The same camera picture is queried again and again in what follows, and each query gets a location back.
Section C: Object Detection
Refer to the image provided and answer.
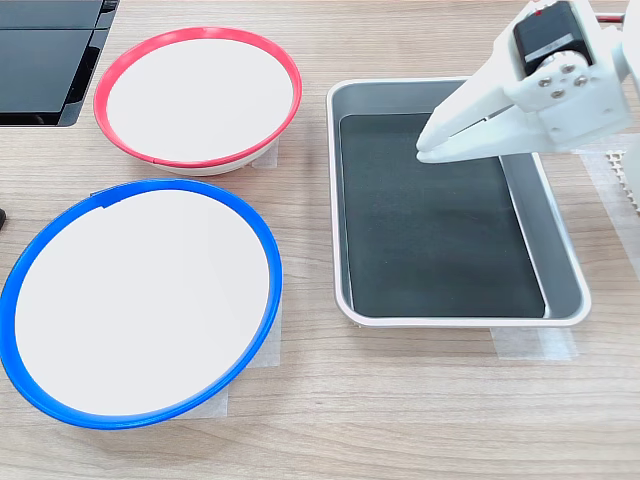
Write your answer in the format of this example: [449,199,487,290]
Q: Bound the red-rimmed white plate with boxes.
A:
[93,26,304,177]

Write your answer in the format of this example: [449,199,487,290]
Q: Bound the pale perforated plate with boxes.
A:
[602,148,640,214]

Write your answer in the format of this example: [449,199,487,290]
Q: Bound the blue-rimmed white plate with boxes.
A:
[0,178,284,431]

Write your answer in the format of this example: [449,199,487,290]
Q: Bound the steel tray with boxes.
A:
[326,77,593,329]

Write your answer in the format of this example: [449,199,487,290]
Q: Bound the wide clear tape strip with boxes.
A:
[574,147,640,282]

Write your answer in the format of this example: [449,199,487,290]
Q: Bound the black mat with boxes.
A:
[338,112,547,319]

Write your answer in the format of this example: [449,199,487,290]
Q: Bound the black glossy device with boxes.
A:
[0,0,121,128]

